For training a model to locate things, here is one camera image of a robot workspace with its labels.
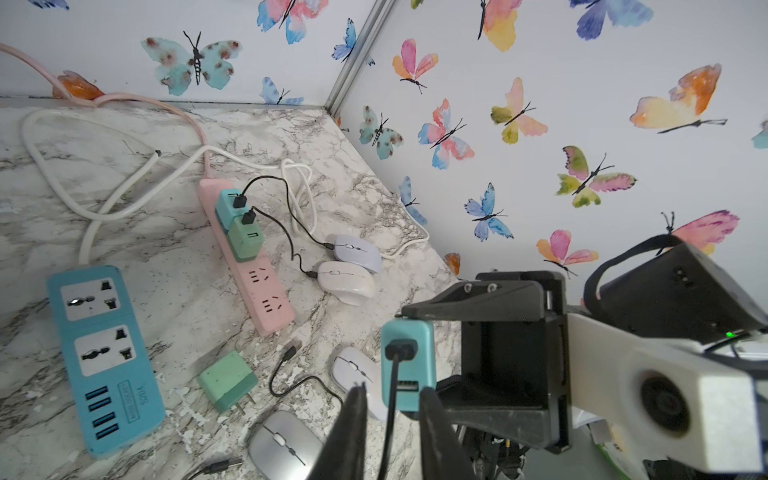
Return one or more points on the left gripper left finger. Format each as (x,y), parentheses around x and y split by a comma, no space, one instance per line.
(343,454)

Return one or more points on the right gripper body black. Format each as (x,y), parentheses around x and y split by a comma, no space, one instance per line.
(514,377)

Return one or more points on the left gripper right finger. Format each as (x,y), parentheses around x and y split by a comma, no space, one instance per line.
(442,455)

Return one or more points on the silver mouse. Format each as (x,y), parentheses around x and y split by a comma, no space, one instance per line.
(284,448)

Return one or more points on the teal charger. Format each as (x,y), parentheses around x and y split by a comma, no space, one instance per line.
(231,205)
(408,362)

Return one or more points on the white mouse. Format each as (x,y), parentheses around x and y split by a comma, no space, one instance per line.
(351,368)
(350,283)

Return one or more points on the green charger front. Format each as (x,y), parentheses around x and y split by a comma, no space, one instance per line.
(227,381)

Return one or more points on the green charger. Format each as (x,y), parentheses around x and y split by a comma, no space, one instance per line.
(245,237)
(227,381)

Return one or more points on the pink power strip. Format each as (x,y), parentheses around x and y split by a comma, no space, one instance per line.
(263,293)

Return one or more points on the blue power strip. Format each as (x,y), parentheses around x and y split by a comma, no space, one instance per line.
(115,391)

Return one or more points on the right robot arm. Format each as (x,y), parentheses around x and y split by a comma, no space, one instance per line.
(679,293)

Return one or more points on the lavender mouse far right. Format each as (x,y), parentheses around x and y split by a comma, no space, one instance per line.
(357,251)

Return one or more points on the teal charger back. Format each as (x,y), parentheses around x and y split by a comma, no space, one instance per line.
(231,205)

